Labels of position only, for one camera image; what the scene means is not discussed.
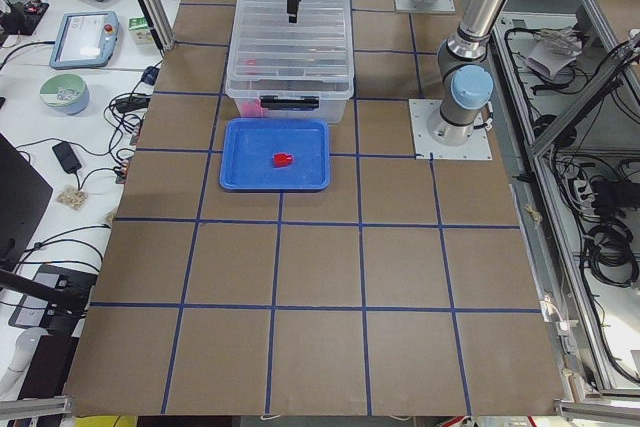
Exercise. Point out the clear plastic storage box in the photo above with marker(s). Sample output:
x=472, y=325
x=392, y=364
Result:
x=286, y=98

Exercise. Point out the green and white carton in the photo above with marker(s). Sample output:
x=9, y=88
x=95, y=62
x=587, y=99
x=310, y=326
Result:
x=139, y=31

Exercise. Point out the clear plastic box lid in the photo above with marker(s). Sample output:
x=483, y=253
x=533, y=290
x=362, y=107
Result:
x=265, y=45

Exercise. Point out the black power adapter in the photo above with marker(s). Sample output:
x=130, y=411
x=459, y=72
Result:
x=66, y=157

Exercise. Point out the bag of nuts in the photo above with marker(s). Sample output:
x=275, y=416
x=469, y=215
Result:
x=72, y=197

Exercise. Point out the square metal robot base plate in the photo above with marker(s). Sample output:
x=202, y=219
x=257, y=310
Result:
x=435, y=139

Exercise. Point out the black monitor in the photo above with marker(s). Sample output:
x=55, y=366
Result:
x=24, y=197

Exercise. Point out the lower blue teach pendant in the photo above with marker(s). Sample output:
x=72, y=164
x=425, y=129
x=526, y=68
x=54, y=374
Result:
x=85, y=40

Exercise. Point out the light blue green bowl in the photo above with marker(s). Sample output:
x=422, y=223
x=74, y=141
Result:
x=65, y=93

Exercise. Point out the blue plastic tray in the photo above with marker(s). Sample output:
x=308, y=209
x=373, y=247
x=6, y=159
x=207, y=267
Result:
x=250, y=143

